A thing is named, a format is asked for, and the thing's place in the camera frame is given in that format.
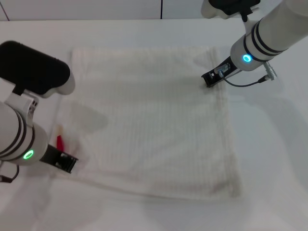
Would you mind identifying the white ribbed towel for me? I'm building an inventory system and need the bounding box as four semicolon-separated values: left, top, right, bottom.
49;46;243;200

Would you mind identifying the silver cable connector plug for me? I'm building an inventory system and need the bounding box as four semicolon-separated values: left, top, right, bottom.
263;61;278;78

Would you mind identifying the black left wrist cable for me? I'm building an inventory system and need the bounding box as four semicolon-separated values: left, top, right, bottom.
0;162;20;183

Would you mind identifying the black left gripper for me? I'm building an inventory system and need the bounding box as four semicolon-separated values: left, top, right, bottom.
39;144;80;174

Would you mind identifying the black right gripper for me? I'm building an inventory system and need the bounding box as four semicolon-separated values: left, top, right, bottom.
201;56;242;89

